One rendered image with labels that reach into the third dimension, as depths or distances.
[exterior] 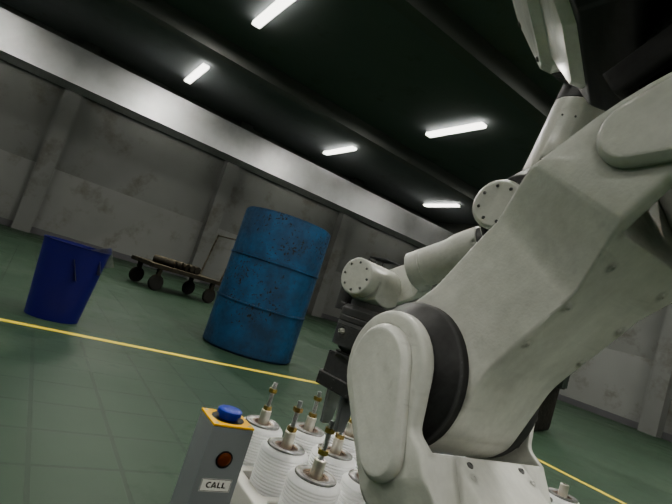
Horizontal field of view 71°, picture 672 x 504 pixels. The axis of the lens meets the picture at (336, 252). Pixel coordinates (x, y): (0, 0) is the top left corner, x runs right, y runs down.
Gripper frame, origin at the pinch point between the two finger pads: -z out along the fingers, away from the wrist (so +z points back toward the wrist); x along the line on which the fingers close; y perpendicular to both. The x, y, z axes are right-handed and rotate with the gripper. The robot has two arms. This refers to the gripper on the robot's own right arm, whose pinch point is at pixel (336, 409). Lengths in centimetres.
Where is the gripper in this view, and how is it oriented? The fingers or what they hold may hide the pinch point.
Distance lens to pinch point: 87.0
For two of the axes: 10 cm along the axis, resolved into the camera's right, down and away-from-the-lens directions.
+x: -6.2, -1.2, 7.8
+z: 3.0, -9.5, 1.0
